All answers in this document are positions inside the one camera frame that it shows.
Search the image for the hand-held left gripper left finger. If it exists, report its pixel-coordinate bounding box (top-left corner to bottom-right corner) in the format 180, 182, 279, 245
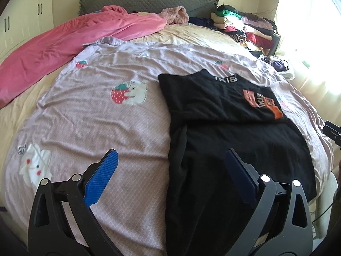
27, 148, 123, 256

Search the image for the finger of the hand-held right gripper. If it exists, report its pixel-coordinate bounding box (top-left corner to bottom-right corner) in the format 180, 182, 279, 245
323, 121, 341, 146

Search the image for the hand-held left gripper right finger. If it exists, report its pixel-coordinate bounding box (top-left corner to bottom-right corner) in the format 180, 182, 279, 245
221, 149, 314, 256

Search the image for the black sweater with orange cuffs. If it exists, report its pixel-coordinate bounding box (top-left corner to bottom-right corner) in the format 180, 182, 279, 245
158, 69, 317, 256

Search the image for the pile of folded clothes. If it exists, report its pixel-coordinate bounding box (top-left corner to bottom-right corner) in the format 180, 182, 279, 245
210, 4, 280, 56

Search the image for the lilac strawberry print blanket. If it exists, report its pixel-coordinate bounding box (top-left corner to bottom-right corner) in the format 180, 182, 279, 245
5, 36, 335, 256

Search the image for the white and purple garment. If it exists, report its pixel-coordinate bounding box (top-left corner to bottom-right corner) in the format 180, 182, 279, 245
260, 55, 295, 80

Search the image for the white curtain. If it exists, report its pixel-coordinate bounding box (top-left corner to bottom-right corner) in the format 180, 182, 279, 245
274, 0, 341, 104

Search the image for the pink blanket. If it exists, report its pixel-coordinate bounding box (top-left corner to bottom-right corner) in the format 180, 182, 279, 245
0, 5, 168, 108

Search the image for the dark blue garment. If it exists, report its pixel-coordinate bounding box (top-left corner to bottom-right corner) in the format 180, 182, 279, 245
189, 17, 217, 30

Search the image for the pink fuzzy garment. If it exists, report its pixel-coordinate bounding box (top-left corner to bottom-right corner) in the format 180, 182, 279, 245
160, 6, 190, 25

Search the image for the cream wardrobe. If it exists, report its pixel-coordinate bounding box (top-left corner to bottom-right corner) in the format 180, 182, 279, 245
0, 0, 55, 64

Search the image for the grey quilted headboard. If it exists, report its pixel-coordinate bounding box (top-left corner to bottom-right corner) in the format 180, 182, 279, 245
79, 0, 220, 15

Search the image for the black cable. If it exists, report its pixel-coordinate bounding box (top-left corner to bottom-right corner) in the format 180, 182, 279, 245
311, 203, 333, 222

